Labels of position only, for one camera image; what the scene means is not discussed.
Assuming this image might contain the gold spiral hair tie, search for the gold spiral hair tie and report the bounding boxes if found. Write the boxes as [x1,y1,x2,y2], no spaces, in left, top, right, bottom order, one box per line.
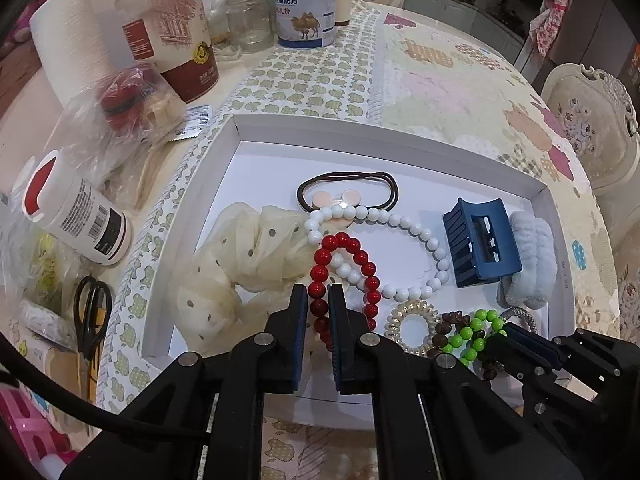
[383,298,442,357]

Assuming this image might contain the red bead bracelet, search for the red bead bracelet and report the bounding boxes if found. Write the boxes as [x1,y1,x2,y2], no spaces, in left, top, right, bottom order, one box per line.
[308,231,382,351]

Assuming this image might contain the cream dotted scrunchie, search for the cream dotted scrunchie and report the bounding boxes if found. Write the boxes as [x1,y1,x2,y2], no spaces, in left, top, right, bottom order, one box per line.
[171,203,314,356]

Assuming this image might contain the dark brown bead bracelet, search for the dark brown bead bracelet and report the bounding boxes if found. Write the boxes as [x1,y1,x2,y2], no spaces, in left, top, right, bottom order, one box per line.
[430,310,501,380]

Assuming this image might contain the grey spiral hair tie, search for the grey spiral hair tie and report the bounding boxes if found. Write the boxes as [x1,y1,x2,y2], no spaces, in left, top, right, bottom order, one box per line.
[499,306,539,336]

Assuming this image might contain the light blue fluffy scrunchie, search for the light blue fluffy scrunchie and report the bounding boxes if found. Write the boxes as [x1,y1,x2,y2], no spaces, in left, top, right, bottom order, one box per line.
[498,211,558,310]

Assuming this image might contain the green bead bracelet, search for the green bead bracelet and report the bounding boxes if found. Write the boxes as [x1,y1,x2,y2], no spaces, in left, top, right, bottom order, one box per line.
[439,308,508,366]

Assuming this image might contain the white bead necklace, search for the white bead necklace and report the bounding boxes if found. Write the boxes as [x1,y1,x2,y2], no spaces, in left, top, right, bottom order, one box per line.
[304,202,452,302]

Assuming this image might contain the brown hair tie pink charm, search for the brown hair tie pink charm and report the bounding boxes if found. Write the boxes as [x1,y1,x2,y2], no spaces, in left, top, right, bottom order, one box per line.
[296,171,399,212]

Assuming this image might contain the blue hair claw clip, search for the blue hair claw clip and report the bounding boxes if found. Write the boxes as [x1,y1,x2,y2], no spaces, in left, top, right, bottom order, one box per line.
[442,198,522,288]

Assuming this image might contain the white shallow tray box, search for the white shallow tray box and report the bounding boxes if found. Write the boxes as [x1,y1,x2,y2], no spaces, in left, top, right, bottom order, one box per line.
[142,115,575,429]

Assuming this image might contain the near ornate cream chair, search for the near ornate cream chair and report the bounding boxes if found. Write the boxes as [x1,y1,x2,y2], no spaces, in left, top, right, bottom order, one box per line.
[614,222,640,344]

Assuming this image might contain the tissue pack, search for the tissue pack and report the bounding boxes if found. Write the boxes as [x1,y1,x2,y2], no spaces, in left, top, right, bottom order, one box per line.
[17,299,80,394]

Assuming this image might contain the white bottle red cap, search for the white bottle red cap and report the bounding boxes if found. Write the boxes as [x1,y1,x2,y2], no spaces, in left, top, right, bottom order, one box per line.
[22,150,132,266]

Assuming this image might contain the pink plastic toy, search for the pink plastic toy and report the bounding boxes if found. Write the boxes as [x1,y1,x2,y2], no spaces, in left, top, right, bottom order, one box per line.
[0,384,77,479]

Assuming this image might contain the patchwork quilted tablecloth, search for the patchwork quilted tablecloth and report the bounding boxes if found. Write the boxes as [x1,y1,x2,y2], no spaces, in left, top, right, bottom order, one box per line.
[94,0,622,480]

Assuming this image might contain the middle ornate cream chair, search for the middle ornate cream chair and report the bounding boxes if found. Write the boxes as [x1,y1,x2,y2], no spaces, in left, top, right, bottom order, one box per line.
[541,63,639,195]

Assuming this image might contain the plastic bag with red item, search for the plastic bag with red item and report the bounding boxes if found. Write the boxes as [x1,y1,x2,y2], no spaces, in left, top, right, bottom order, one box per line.
[47,63,186,184]

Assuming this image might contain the small clear glass jar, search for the small clear glass jar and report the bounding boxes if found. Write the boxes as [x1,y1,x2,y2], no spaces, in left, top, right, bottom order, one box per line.
[226,0,273,54]

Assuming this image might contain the blue camel milk powder can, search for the blue camel milk powder can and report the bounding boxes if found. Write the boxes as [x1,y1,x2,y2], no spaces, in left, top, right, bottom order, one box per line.
[274,0,336,49]

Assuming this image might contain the yellow lid clear jar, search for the yellow lid clear jar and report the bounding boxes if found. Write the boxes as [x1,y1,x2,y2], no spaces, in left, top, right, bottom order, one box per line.
[114,0,219,103]

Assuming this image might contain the white paper towel roll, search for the white paper towel roll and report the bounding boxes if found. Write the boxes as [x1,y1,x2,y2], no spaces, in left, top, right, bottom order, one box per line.
[29,0,113,107]

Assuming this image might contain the black handled scissors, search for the black handled scissors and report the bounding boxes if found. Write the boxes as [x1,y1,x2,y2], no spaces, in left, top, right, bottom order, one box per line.
[73,275,113,402]

